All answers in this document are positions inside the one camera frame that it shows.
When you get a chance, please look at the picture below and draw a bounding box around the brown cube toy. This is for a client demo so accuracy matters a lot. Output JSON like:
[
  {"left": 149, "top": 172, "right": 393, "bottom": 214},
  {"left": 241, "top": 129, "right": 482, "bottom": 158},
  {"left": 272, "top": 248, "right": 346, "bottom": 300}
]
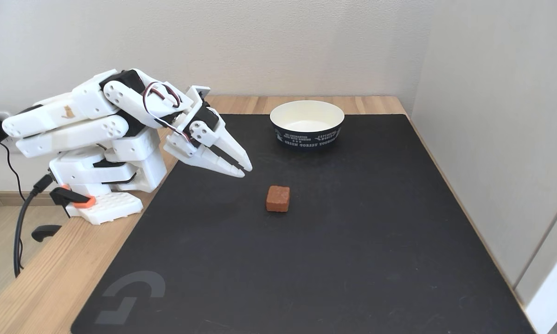
[{"left": 266, "top": 186, "right": 291, "bottom": 213}]

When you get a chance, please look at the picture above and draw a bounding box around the navy and white paper bowl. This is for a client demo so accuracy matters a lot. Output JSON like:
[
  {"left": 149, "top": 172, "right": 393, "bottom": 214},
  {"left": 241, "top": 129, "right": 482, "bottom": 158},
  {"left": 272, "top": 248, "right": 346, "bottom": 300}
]
[{"left": 269, "top": 100, "right": 345, "bottom": 150}]

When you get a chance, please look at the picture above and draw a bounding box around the black and orange clamp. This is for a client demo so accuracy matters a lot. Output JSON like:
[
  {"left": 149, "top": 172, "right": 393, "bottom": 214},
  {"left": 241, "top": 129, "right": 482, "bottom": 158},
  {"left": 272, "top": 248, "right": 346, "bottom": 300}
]
[{"left": 32, "top": 185, "right": 96, "bottom": 243}]

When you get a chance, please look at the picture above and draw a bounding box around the black desk mat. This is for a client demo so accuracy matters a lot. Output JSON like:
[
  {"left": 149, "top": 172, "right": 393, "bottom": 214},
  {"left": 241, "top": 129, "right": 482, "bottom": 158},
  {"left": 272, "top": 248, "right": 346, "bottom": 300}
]
[{"left": 70, "top": 114, "right": 536, "bottom": 334}]

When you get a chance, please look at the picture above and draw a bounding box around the red and white servo cable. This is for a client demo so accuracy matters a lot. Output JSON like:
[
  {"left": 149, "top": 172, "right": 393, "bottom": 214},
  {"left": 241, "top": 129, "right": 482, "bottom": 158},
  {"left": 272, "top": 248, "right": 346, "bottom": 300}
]
[{"left": 142, "top": 81, "right": 196, "bottom": 138}]

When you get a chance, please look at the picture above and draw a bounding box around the thin black adapter cable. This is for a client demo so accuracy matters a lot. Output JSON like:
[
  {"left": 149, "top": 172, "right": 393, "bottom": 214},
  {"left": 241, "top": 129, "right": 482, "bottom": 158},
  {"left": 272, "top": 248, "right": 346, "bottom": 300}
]
[{"left": 0, "top": 141, "right": 26, "bottom": 201}]

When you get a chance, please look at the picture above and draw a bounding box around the white wall outlet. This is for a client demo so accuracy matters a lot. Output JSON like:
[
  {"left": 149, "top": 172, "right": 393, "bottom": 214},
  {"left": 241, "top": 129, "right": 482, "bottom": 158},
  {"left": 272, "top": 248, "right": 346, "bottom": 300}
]
[{"left": 0, "top": 111, "right": 24, "bottom": 154}]

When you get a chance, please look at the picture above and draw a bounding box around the thick black cable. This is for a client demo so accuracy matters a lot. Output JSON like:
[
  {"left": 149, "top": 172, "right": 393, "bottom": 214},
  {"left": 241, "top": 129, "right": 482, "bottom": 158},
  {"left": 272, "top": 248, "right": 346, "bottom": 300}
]
[{"left": 13, "top": 174, "right": 54, "bottom": 278}]

